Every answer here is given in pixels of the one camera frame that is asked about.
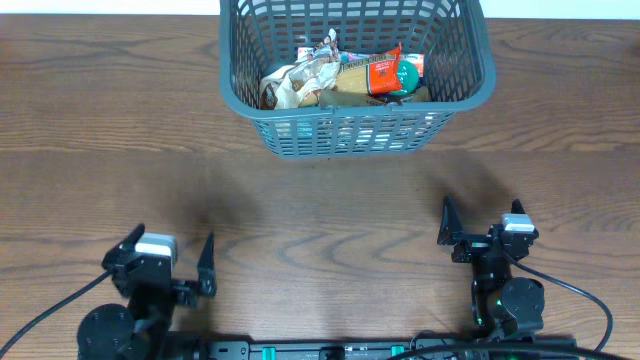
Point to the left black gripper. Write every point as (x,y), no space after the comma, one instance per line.
(184,294)

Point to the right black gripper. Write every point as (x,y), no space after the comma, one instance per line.
(482,245)

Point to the green lid jar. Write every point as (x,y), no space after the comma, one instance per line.
(409,77)

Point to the spaghetti pasta packet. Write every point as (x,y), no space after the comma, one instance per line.
(371,76)

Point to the gold foil snack bag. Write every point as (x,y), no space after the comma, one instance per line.
(331,98)

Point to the white tan pouch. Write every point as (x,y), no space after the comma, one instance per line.
(298,85)

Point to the colourful tissue pack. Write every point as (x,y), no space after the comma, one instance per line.
(417,60)

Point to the teal snack packet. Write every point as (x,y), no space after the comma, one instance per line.
(289,132)

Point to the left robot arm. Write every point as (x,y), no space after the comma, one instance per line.
(138,330)

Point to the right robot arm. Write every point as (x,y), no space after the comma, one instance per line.
(503,306)

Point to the grey plastic basket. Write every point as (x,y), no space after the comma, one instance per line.
(258,37)

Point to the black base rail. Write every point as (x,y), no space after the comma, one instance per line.
(342,350)

